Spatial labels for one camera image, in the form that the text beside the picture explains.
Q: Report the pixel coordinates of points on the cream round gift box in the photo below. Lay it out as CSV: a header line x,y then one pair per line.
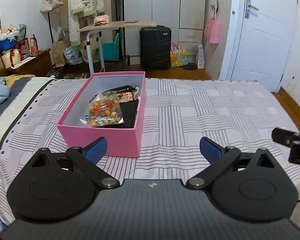
x,y
11,58

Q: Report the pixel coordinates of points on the clear bag of coated peanuts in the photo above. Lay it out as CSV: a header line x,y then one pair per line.
x,y
104,110

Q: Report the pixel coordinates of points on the blue flower basket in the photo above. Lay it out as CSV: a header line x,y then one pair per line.
x,y
8,39

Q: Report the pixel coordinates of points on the pink cardboard storage box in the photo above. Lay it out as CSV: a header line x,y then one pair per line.
x,y
122,142

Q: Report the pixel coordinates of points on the black snack packet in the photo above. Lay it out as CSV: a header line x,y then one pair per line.
x,y
129,111

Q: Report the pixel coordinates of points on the brown paper bag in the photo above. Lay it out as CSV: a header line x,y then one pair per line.
x,y
57,49

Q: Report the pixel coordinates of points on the pink hanging bag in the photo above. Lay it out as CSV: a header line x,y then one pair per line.
x,y
213,31

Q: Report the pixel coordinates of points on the white wardrobe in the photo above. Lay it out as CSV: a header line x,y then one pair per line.
x,y
185,18

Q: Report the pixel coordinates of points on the teal shopping bag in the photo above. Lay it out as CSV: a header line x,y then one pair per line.
x,y
111,50

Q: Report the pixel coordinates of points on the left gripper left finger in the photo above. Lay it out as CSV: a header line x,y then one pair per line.
x,y
86,159

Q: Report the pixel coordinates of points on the brown wooden nightstand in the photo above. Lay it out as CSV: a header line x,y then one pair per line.
x,y
39,66

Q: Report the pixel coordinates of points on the striped pink bed sheet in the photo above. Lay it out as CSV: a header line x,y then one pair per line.
x,y
178,113

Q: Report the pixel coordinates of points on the white knitted cardigan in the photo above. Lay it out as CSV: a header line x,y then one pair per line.
x,y
78,9

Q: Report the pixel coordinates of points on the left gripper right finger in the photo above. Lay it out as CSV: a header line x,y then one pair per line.
x,y
221,159

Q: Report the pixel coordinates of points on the black suitcase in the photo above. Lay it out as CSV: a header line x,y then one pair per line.
x,y
155,47

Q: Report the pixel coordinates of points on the colourful gift bag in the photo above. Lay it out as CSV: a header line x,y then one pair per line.
x,y
179,56

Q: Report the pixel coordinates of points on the pink pouch on table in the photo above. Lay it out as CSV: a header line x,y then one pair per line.
x,y
101,20

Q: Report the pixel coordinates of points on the white bedroom door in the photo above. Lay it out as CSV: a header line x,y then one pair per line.
x,y
265,41

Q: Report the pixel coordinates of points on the black soda cracker packet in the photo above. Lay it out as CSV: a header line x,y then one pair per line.
x,y
126,93

